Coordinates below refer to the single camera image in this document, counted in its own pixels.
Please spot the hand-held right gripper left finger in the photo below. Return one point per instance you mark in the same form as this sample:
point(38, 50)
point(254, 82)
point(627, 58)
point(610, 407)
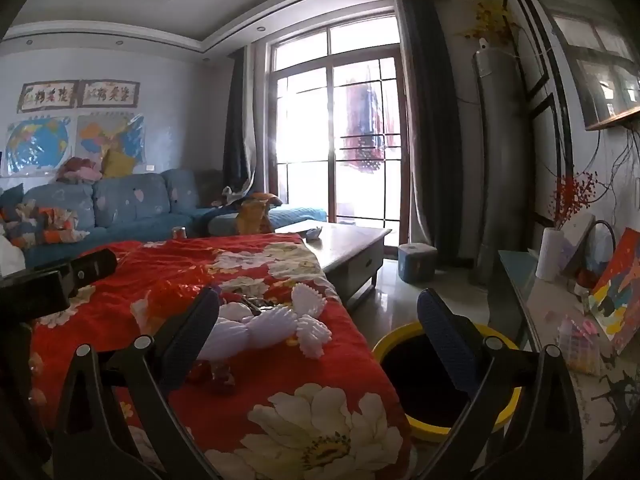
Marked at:
point(186, 342)

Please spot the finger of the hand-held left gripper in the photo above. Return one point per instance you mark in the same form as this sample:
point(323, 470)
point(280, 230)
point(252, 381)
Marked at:
point(92, 266)

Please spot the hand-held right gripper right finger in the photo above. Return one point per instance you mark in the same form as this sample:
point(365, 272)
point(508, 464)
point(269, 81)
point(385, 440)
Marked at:
point(450, 342)

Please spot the yellow round trash bin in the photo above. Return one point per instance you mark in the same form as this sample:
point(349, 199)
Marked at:
point(415, 390)

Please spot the crumpled clear plastic wrapper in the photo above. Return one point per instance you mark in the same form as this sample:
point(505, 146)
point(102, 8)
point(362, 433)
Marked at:
point(220, 374)

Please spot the orange patterned cloth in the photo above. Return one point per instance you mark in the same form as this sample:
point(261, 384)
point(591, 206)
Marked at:
point(45, 222)

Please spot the blue floral sofa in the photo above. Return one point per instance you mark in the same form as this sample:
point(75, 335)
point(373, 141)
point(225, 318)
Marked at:
point(130, 200)

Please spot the blue square stool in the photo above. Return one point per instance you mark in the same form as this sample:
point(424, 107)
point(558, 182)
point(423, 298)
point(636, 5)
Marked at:
point(417, 262)

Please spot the glass topped television cabinet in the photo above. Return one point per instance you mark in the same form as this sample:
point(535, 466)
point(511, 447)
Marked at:
point(515, 285)

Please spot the red floral blanket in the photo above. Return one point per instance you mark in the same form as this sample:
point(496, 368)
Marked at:
point(280, 365)

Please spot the pile of pink clothes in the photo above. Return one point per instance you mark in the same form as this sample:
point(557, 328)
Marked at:
point(77, 170)

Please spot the yellow pillow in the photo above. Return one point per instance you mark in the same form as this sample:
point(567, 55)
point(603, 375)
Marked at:
point(119, 165)

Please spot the beige printed table mat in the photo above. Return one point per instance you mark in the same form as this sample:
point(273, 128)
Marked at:
point(555, 320)

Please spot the clear bead organizer box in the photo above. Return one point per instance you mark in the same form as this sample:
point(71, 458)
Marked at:
point(580, 347)

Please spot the country map poster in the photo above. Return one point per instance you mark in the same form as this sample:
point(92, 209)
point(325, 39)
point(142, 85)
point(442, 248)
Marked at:
point(107, 135)

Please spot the white paper roll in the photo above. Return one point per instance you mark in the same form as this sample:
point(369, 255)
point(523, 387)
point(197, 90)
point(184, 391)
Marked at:
point(549, 255)

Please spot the round world map poster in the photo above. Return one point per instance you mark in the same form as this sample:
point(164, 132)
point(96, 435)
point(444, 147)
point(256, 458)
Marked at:
point(37, 145)

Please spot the orange plush toy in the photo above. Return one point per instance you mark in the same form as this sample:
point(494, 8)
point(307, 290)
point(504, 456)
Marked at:
point(252, 215)

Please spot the grey wooden coffee table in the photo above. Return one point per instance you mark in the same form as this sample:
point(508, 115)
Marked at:
point(345, 240)

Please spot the small pale canvas painting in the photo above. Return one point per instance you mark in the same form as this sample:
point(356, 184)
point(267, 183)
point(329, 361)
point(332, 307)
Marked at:
point(577, 242)

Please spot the white folded paper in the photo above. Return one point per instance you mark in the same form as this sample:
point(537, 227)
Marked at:
point(314, 234)

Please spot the framed calligraphy picture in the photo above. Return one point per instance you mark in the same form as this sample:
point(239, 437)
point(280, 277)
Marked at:
point(47, 95)
point(109, 93)

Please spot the colourful portrait painting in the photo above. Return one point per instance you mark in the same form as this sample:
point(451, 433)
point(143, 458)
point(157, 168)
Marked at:
point(617, 295)

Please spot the grey tower air conditioner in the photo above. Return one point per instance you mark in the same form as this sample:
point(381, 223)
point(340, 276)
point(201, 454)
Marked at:
point(500, 160)

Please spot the dark grey curtain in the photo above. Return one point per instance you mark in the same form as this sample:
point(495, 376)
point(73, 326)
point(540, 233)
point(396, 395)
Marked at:
point(240, 125)
point(435, 135)

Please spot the hanging red laundry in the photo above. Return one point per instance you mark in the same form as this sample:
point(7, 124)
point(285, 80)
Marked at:
point(370, 130)

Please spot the brown framed glass door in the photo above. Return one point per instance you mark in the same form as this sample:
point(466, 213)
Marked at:
point(305, 125)

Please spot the yellow artificial flowers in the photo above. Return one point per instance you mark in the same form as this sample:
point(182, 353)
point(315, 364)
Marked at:
point(487, 20)

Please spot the wall mounted television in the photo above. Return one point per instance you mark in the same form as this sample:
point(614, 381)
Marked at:
point(600, 60)

